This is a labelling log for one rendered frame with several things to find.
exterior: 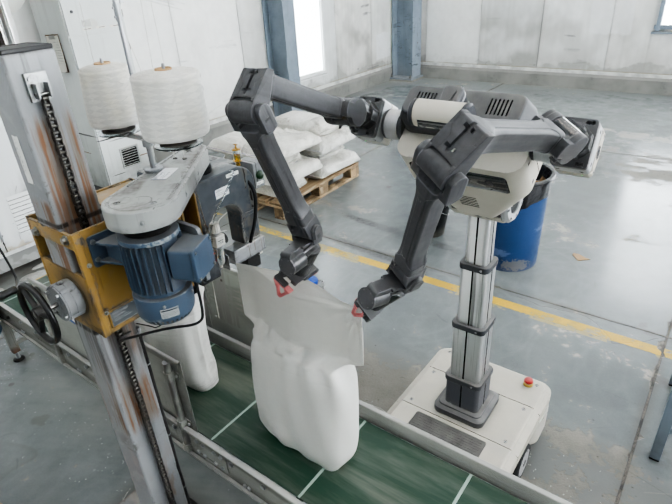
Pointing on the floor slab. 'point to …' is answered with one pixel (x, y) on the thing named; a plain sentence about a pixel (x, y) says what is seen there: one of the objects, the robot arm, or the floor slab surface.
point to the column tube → (138, 451)
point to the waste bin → (524, 227)
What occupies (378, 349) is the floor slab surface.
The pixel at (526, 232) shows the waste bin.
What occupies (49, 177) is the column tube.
